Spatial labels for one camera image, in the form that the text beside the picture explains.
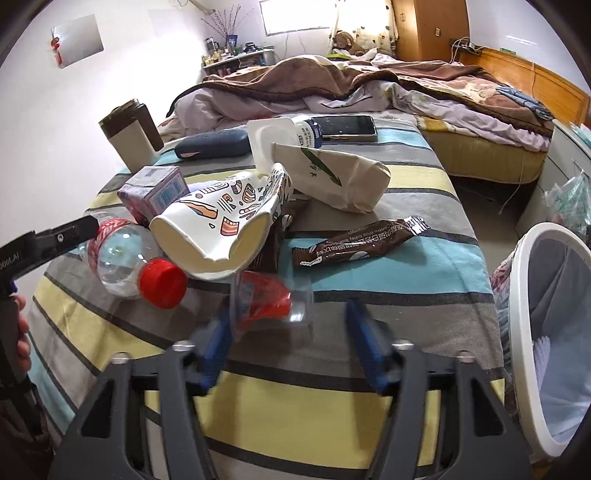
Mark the white round trash bin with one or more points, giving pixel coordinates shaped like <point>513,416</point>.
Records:
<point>521,295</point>

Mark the red hanging ornament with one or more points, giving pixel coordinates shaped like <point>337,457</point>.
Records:
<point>56,50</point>

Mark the brown snack wrapper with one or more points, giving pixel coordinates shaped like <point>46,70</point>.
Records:
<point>351,244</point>

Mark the white paper bag green leaf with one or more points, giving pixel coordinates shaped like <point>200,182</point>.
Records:
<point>351,180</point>

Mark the black smartphone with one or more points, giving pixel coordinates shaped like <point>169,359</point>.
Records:
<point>346,125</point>

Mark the clear plastic cup red label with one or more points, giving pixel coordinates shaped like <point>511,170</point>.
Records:
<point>265,300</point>

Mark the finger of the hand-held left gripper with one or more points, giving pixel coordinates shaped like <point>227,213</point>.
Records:
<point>64,234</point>

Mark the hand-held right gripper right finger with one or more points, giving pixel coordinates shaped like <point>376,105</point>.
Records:
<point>364,341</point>

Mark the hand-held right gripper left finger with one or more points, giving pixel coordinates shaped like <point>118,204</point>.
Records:
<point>214,344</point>

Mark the spotted curtain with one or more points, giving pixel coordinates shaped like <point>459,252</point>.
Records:
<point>369,23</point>

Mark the yellow mattress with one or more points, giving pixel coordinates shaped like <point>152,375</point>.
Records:
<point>480,152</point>

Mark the wooden bed headboard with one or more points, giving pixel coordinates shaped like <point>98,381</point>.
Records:
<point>545,78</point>

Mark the floral plastic bag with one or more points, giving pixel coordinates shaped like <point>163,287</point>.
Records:
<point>501,281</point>

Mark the white plastic container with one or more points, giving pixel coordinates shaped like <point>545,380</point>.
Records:
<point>265,143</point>

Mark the shiny wall board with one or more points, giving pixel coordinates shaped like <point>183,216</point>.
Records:
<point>78,41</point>

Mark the green printed plastic bag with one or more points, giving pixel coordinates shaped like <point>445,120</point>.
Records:
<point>570,198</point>

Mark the white shelf with bottles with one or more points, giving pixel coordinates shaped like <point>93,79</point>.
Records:
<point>235,57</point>

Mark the blue folded cloth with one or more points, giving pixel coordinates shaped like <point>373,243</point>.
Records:
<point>521,99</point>

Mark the dark blue glasses case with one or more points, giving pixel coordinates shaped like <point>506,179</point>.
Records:
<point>212,143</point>

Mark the person's left hand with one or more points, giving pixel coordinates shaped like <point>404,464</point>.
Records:
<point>21,344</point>

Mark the white yogurt bottle blue label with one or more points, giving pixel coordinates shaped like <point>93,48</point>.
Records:
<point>307,131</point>

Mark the clear plastic bin liner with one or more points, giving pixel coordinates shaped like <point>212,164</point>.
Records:
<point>563,323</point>

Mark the crushed printed paper cup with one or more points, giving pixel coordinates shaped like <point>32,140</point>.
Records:
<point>217,217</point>

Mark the brown fleece blanket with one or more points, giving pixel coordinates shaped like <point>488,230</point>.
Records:
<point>295,76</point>

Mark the white nightstand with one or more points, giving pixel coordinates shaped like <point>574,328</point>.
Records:
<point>563,157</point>

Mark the clear red-capped water bottle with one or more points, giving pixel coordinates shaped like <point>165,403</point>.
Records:
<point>120,258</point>

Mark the purple milk carton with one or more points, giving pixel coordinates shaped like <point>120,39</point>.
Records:
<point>152,189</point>

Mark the power strip with plugs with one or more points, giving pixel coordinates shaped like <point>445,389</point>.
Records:
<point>466,46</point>

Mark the window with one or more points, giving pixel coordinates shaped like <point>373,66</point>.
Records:
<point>295,16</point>

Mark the vase of bare branches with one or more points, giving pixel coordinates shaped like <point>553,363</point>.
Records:
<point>224,23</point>

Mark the lilac duvet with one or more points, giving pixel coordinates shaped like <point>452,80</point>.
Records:
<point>221,108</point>

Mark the wooden wardrobe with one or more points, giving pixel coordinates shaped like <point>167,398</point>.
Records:
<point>429,27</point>

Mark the brown teddy bear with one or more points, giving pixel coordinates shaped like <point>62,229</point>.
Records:
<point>346,44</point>

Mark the white wall pipe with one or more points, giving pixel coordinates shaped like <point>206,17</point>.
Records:
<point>196,4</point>

